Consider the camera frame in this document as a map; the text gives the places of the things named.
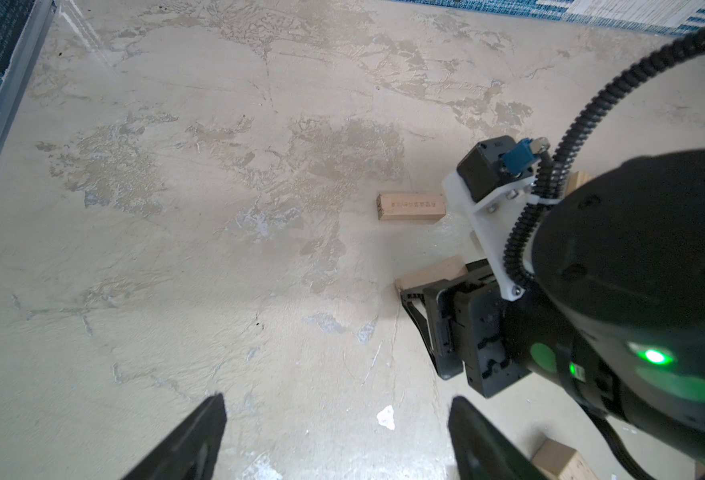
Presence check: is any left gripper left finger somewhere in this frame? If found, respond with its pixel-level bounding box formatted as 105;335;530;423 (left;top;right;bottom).
124;393;228;480

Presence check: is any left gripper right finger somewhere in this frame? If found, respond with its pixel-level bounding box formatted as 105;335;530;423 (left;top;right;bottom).
448;396;533;479

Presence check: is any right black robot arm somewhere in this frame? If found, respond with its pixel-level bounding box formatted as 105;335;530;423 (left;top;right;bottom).
401;149;705;479

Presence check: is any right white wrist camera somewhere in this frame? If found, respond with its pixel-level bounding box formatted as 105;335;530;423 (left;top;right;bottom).
442;136;550;301

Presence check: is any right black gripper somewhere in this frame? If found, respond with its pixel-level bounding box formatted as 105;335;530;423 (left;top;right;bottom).
401;263;529;399

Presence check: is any black corrugated cable hose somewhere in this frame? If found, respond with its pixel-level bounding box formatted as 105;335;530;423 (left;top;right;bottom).
501;17;705;293

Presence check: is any light wood block far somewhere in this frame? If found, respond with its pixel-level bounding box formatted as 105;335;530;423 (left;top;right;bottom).
564;171;593;197

